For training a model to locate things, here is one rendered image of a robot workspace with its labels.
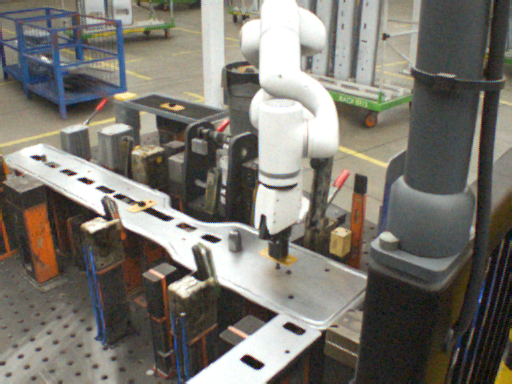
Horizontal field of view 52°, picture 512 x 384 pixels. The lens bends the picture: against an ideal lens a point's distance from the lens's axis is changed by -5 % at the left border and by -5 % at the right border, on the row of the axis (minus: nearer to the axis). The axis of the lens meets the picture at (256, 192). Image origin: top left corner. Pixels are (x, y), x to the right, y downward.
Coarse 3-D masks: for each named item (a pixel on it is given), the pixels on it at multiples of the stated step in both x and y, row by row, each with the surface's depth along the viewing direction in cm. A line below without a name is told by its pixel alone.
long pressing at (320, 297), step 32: (32, 160) 179; (64, 160) 178; (64, 192) 156; (96, 192) 155; (128, 192) 155; (160, 192) 154; (128, 224) 138; (160, 224) 138; (192, 224) 138; (224, 224) 137; (192, 256) 124; (224, 256) 124; (256, 256) 124; (320, 256) 123; (256, 288) 112; (288, 288) 112; (320, 288) 112; (352, 288) 112; (320, 320) 103
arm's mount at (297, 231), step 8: (304, 192) 205; (328, 208) 194; (336, 208) 194; (328, 216) 190; (336, 216) 189; (344, 216) 191; (296, 224) 186; (304, 224) 186; (296, 232) 182; (296, 240) 178
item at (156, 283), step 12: (168, 264) 123; (144, 276) 118; (156, 276) 118; (168, 276) 119; (156, 288) 117; (156, 300) 119; (156, 312) 120; (168, 312) 122; (156, 324) 124; (168, 324) 124; (156, 336) 126; (168, 336) 125; (156, 348) 128; (168, 348) 126; (156, 360) 128; (168, 360) 127; (156, 372) 130; (168, 372) 128
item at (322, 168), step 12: (312, 168) 120; (324, 168) 122; (312, 180) 124; (324, 180) 122; (312, 192) 125; (324, 192) 123; (312, 204) 126; (324, 204) 124; (312, 216) 127; (324, 216) 126
